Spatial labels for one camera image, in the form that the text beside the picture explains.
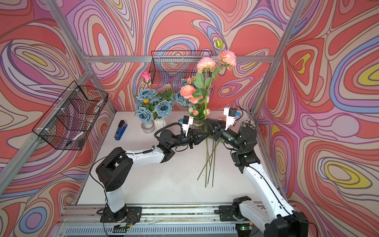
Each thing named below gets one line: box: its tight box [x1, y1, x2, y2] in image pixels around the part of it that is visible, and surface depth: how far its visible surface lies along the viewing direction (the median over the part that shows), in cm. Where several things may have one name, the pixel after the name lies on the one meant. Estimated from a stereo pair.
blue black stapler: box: [114, 119, 128, 141], surface depth 107 cm
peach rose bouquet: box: [180, 64, 221, 120], surface depth 62 cm
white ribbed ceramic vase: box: [152, 117, 167, 133], surface depth 90 cm
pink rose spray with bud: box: [194, 38, 237, 188], surface depth 56 cm
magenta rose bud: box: [142, 71, 152, 88], surface depth 76 cm
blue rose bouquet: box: [132, 79, 193, 124], surface depth 73 cm
